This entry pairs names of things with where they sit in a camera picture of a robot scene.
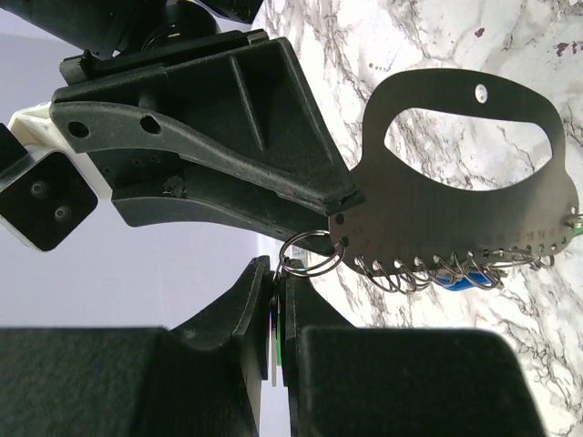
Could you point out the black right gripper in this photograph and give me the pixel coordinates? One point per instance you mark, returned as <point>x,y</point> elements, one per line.
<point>238,103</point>

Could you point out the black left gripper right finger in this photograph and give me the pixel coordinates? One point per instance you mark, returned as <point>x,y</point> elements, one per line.
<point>349,381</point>

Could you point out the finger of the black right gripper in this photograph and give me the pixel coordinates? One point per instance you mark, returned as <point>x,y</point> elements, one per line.
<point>279,206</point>

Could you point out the green key tag with key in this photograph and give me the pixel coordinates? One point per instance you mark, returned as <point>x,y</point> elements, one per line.
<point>572,224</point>

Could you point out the blue key tag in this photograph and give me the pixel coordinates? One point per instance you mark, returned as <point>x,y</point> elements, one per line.
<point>473,279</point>

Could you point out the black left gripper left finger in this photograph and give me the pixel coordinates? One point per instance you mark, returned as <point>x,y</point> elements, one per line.
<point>202,378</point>

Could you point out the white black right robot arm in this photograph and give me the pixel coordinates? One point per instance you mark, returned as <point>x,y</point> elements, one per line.
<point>106,29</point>

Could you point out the green tagged key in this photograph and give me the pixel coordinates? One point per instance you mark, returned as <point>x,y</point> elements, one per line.
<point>285,266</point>

